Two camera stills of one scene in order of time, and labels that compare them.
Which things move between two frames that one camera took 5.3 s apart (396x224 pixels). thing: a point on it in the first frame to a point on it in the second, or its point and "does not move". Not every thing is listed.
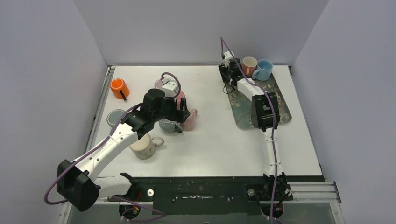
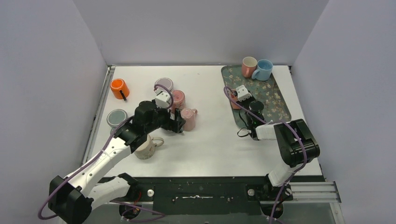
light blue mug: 264,71 does not move
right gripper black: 222,68 to 250,98
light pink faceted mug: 189,124 does not move
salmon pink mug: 249,65 does not move
